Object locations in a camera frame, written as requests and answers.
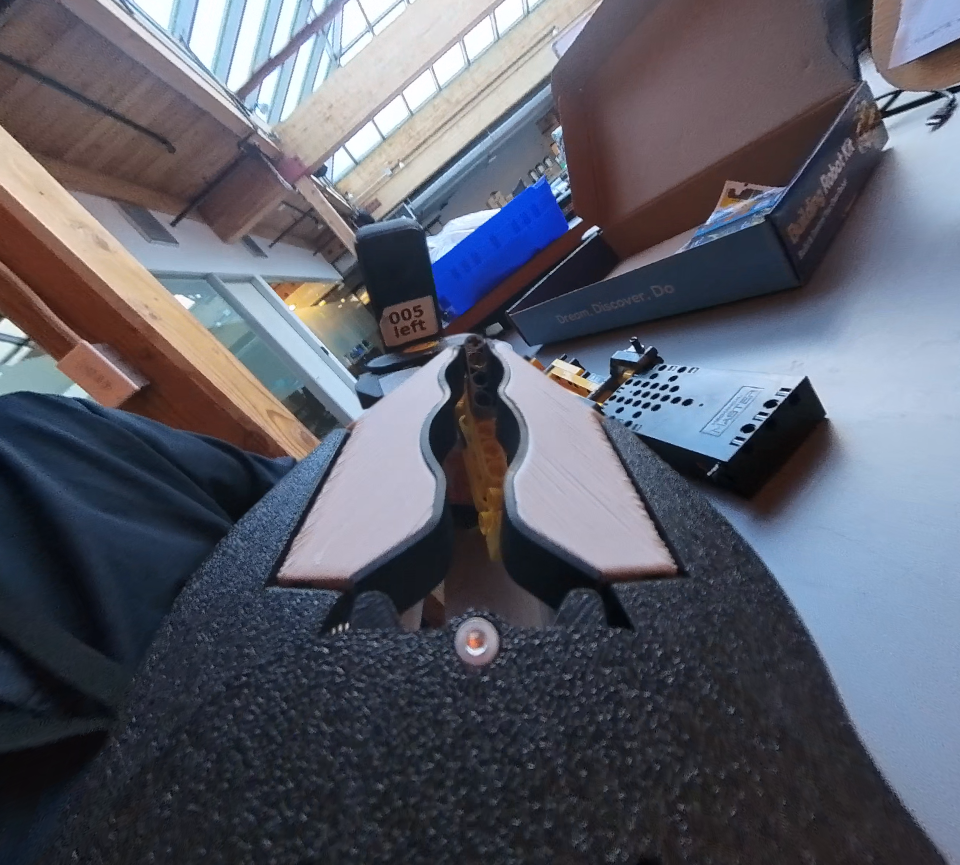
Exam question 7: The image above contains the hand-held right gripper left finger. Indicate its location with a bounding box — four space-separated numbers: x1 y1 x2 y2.
273 346 468 595

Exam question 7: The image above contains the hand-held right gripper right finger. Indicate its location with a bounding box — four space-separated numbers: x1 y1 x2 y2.
489 343 682 604

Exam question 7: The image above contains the yellow beam with black pins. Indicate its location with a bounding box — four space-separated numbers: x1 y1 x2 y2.
450 392 520 560

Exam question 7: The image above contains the pale grey desk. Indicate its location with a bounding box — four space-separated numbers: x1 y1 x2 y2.
495 47 960 859

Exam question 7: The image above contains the yellow brick piece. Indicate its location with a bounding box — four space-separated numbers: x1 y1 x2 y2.
541 355 607 398

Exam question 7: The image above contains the blue plastic crate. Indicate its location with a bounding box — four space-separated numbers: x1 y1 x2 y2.
431 175 571 320

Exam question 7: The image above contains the black perforated control module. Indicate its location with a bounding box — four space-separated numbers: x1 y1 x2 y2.
598 336 828 500

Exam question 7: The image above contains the colourful booklet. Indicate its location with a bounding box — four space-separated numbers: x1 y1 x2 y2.
678 180 789 256

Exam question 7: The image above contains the open dark blue cardboard box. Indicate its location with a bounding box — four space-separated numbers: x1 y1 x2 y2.
506 0 891 349

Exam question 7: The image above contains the wooden post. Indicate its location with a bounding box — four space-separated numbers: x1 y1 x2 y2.
0 124 321 460

